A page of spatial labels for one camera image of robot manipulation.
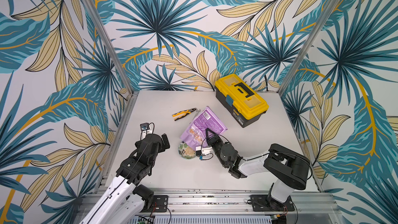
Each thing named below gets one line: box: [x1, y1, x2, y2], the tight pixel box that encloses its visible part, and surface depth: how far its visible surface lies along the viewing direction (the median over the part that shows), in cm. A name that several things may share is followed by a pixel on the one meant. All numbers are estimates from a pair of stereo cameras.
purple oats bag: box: [180, 105, 228, 149], surface depth 83 cm
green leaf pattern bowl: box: [178, 141, 196, 160], surface depth 90 cm
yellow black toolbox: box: [214, 73, 269, 129], surface depth 97 cm
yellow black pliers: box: [172, 107, 197, 122], surface depth 109 cm
